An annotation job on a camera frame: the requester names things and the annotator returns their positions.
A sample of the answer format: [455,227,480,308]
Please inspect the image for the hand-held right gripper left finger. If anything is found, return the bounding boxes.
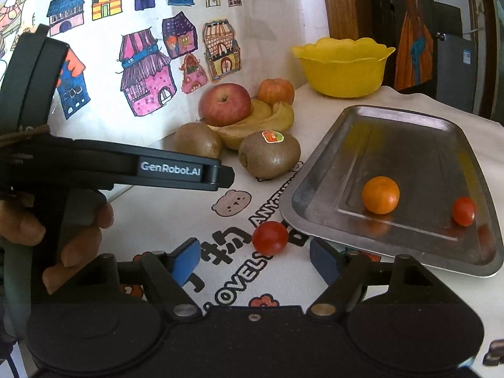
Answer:
[71,238,203,321]

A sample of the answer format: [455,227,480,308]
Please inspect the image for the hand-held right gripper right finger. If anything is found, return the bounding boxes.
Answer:
[307,237,445,319]

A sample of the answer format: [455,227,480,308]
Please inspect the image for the cherry tomato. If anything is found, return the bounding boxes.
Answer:
[252,221,289,256]
[451,196,477,227]

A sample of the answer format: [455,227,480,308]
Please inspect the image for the large red apple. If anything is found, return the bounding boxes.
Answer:
[198,83,253,127]

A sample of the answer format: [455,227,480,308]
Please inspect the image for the metal tray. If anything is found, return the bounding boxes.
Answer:
[279,104,504,278]

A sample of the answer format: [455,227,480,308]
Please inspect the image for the small orange-red apple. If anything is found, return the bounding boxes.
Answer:
[257,78,295,106]

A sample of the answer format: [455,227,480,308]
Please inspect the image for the yellow plastic bowl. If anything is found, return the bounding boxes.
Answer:
[291,37,396,98]

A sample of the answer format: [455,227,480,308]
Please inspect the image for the person's left hand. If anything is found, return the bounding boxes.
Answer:
[0,201,116,295]

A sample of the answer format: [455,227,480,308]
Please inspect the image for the white printed tablecloth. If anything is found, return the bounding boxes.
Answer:
[12,84,504,378]

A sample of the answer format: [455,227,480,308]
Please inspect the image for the plain brown kiwi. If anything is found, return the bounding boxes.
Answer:
[174,122,224,160]

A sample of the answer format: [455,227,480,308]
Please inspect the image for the orange tangerine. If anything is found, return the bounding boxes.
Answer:
[361,176,401,215]

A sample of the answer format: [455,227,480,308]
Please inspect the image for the colourful house drawings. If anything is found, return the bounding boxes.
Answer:
[0,0,253,121]

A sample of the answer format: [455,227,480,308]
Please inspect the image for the brown kiwi with sticker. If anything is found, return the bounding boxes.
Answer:
[238,130,302,180]

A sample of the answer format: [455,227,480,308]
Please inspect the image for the yellow banana bunch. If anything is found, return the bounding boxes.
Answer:
[207,98,295,150]

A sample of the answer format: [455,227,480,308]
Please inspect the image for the orange hanging garment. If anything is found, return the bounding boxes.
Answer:
[394,4,434,91]

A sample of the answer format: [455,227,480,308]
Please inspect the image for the dark grey cabinet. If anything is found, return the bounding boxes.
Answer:
[433,33,479,115]

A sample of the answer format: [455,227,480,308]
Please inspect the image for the wooden door frame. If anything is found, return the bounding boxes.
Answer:
[319,0,371,42]

